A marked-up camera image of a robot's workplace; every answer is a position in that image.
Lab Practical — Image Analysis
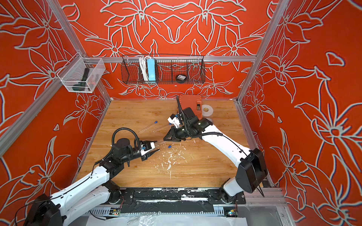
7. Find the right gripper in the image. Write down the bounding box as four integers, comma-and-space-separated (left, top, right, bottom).
163, 125, 192, 143

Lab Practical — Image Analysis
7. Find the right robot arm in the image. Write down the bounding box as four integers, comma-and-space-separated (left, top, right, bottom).
163, 98, 268, 204

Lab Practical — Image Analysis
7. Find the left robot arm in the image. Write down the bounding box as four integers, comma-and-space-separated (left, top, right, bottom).
24, 128, 158, 226

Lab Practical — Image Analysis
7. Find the orange tool case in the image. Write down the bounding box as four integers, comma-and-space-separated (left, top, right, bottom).
179, 94, 202, 120

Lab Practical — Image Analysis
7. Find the white tape roll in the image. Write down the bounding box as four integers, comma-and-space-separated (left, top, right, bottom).
201, 105, 214, 117

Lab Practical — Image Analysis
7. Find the small black device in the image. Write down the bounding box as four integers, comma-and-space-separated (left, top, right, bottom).
175, 74, 187, 83

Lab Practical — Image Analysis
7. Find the light blue box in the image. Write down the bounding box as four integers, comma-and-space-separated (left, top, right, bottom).
147, 58, 156, 82

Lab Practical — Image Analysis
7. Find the dark green tool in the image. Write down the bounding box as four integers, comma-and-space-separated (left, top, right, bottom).
72, 67, 90, 91

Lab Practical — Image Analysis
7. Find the clear acrylic box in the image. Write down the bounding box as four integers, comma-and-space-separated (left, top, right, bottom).
57, 52, 106, 93

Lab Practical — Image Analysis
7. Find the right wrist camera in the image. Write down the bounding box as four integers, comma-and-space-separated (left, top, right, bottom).
168, 114, 182, 129

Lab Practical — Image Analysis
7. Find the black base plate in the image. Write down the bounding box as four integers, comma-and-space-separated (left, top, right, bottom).
96, 187, 247, 214

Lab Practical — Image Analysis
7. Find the black wire basket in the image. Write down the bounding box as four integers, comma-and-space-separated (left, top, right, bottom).
121, 54, 206, 85

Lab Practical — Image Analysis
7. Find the white cable bundle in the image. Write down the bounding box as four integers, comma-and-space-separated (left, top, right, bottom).
140, 56, 149, 82

